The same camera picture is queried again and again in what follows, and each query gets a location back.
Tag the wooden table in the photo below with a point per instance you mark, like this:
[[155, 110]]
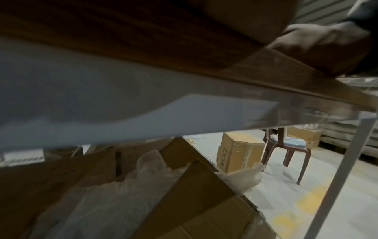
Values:
[[118, 42]]

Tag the small cardboard box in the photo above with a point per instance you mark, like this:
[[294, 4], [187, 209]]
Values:
[[307, 136], [239, 151]]

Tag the clear plastic wrap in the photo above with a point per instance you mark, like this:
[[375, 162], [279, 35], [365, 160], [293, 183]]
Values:
[[112, 200]]

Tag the person's left hand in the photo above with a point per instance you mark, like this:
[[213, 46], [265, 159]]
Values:
[[254, 18]]

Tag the person's right hand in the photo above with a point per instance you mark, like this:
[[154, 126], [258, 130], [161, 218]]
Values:
[[331, 46]]

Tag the brown wooden chair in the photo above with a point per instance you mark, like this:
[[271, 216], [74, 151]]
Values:
[[288, 144]]

